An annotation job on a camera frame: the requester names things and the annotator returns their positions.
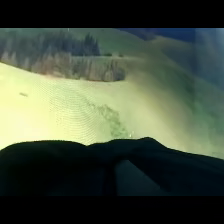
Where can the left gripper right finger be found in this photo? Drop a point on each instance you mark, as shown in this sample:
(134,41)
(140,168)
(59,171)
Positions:
(133,181)

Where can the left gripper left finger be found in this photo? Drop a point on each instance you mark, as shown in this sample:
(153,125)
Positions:
(90,185)

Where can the black garment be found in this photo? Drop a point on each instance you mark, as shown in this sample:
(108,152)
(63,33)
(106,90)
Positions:
(50,155)

